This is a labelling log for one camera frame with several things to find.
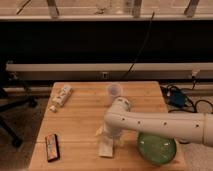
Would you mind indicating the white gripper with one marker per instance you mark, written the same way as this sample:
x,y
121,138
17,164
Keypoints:
x,y
102,130

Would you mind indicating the white sponge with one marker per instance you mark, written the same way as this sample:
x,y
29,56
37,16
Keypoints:
x,y
106,147

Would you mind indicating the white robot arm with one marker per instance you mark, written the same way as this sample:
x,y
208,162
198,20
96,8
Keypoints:
x,y
195,128

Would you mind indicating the translucent ceramic cup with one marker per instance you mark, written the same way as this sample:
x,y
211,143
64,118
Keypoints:
x,y
114,91

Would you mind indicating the green plate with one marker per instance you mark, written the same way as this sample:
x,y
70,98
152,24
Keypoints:
x,y
155,149

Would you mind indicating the white toothpaste tube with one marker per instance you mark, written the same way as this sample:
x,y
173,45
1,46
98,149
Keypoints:
x,y
60,98

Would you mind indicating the dark red chocolate bar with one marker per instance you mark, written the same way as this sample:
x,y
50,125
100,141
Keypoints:
x,y
52,147

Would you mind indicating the blue black floor box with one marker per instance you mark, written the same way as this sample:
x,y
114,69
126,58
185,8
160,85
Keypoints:
x,y
177,98

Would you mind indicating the white baseboard heater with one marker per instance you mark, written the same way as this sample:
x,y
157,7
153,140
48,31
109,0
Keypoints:
x,y
113,71

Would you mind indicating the black office chair base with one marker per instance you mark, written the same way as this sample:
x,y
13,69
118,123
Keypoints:
x,y
5,77

